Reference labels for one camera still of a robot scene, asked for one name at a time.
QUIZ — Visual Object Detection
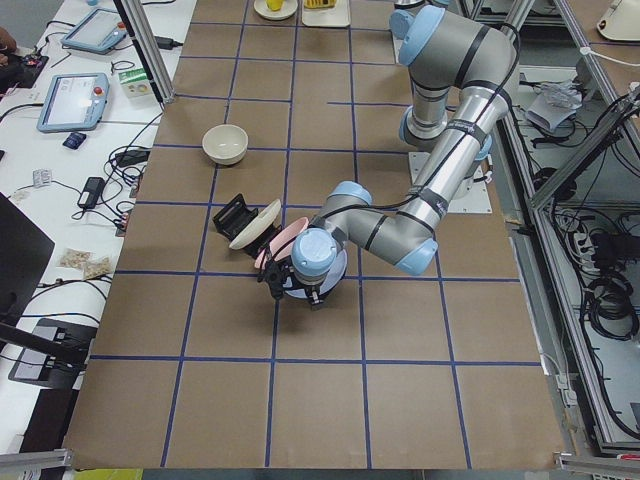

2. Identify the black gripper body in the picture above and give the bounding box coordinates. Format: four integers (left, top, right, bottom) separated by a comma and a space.
264, 262, 324, 310

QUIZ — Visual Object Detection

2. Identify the blue plate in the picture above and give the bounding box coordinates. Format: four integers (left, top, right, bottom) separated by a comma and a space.
285, 250, 348, 299

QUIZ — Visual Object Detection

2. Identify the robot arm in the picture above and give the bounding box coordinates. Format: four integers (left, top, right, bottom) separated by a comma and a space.
258, 5, 520, 307

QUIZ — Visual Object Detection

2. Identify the pink plate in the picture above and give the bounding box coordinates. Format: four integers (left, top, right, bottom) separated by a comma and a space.
269, 217, 309, 261

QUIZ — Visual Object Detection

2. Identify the cream plate in rack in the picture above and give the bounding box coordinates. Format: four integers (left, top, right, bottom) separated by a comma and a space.
229, 199, 281, 250

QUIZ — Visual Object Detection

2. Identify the black plate rack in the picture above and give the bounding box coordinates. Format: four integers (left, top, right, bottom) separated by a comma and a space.
213, 193, 282, 259

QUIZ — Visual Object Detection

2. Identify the white shallow plate with lemon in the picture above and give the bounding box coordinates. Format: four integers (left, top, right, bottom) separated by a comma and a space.
253, 0, 299, 21

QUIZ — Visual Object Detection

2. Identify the white bowl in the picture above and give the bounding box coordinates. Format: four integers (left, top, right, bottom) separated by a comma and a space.
202, 124, 248, 166

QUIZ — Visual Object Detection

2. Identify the black power brick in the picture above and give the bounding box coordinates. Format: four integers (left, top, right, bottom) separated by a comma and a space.
77, 176, 106, 210

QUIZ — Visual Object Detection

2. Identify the green white box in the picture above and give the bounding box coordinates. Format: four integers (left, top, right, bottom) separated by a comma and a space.
118, 68, 152, 98

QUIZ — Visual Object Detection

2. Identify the black monitor stand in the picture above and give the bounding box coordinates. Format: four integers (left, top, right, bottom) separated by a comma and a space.
1, 196, 97, 389

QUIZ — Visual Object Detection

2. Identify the teach pendant near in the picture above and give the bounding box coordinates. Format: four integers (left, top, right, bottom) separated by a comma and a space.
37, 73, 110, 133

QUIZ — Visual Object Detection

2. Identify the teach pendant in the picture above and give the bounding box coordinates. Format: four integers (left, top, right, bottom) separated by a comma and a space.
37, 73, 110, 133
61, 8, 127, 54

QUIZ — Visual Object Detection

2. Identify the white rectangular tray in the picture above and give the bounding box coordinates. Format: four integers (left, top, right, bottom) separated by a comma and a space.
302, 0, 351, 28

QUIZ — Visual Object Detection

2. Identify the yellow lemon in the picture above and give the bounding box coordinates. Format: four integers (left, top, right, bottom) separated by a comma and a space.
266, 1, 284, 12

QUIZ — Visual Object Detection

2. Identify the teach pendant far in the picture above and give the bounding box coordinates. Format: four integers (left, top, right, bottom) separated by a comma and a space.
61, 8, 127, 54

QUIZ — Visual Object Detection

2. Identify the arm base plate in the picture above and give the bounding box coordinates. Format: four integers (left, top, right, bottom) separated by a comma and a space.
408, 149, 494, 215

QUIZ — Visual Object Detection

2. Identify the aluminium frame post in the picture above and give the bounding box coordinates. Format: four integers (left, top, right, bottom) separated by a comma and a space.
114, 0, 175, 105

